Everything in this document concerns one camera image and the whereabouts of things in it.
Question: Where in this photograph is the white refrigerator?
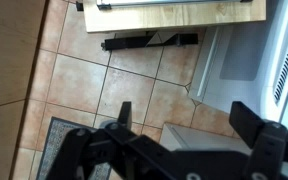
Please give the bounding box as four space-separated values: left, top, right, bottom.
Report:
158 122 252 158

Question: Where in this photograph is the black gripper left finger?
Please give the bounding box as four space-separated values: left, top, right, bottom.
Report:
45 101 185 180

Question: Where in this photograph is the aluminium frame rail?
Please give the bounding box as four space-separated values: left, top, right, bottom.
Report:
96 0 253 10

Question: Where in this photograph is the white electric stove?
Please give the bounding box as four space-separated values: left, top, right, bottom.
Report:
187 0 288 134

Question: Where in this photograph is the patterned floor rug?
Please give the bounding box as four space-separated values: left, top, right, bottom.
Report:
35 116 113 180

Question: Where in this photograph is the wooden kitchen cabinet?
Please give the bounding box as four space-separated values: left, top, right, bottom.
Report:
0 0 49 180

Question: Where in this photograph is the black metal table foot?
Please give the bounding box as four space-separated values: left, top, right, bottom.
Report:
100 32 199 52

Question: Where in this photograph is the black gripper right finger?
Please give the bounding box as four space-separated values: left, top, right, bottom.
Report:
228 100 288 180

